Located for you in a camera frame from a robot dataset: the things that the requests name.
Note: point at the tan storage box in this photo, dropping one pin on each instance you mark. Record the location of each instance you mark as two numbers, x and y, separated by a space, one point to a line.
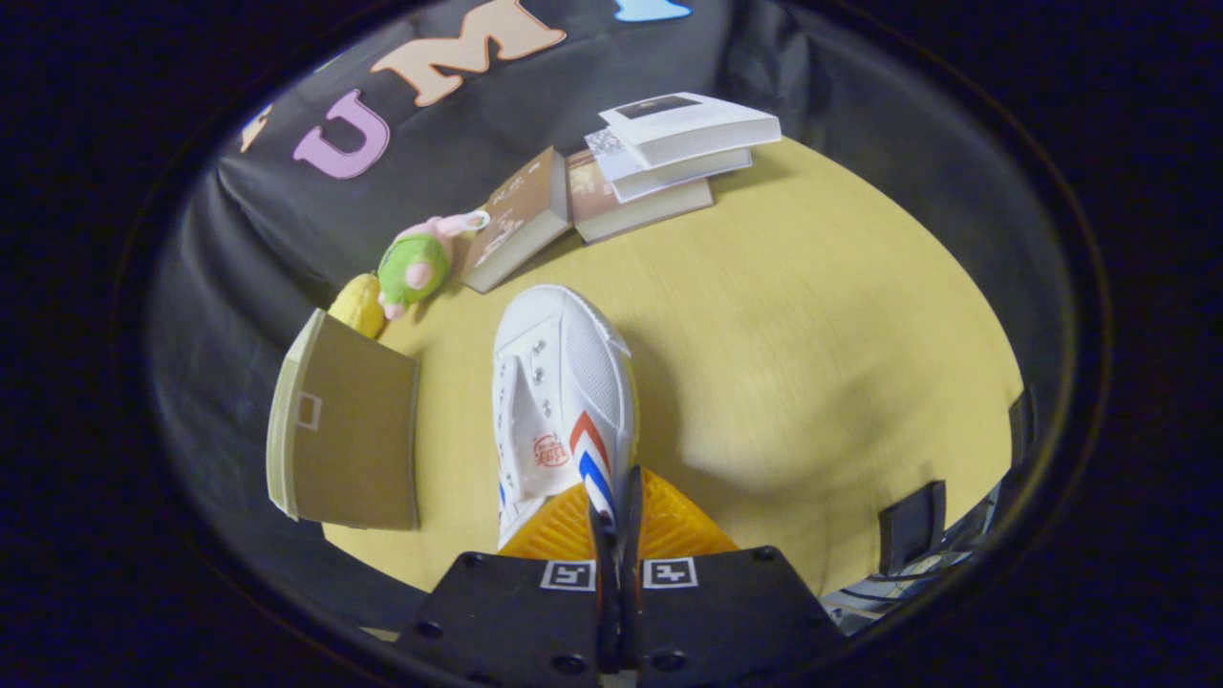
358 440

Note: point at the black table edge bracket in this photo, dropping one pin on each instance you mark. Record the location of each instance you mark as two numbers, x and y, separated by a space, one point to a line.
912 526

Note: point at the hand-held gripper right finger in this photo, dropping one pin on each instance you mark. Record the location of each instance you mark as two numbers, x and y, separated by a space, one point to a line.
726 621

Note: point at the black backdrop cloth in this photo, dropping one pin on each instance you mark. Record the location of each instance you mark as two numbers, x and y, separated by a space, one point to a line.
459 143

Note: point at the reddish brown cover book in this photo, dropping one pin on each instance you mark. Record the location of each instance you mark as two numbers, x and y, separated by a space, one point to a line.
631 210

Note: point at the white cover book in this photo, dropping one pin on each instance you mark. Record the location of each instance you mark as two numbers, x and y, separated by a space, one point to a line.
693 119

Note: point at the grey patterned cover book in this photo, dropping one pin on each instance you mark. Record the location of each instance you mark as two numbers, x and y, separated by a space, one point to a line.
659 172

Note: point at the white striped sneaker shoe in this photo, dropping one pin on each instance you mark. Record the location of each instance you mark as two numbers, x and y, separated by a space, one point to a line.
564 382

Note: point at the yellow plush toy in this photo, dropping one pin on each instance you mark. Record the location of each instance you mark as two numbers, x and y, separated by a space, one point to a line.
359 304

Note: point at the green and pink plush toy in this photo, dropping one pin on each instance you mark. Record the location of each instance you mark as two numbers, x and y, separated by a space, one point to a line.
413 268

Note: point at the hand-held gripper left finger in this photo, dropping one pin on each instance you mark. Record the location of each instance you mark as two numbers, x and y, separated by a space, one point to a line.
516 621

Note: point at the grey striped object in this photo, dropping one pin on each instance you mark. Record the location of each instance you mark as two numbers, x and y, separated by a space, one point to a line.
917 583

